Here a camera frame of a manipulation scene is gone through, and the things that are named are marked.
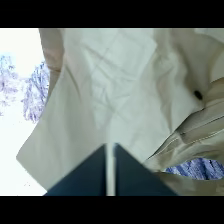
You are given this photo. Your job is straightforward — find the beige trousers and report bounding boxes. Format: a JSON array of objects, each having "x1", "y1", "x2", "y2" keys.
[{"x1": 15, "y1": 27, "x2": 224, "y2": 197}]

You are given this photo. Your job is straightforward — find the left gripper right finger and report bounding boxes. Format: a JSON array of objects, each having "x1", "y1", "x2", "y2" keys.
[{"x1": 114, "y1": 143, "x2": 178, "y2": 197}]

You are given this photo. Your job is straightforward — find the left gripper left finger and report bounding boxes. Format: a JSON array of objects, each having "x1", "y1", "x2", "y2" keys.
[{"x1": 43, "y1": 143, "x2": 108, "y2": 197}]

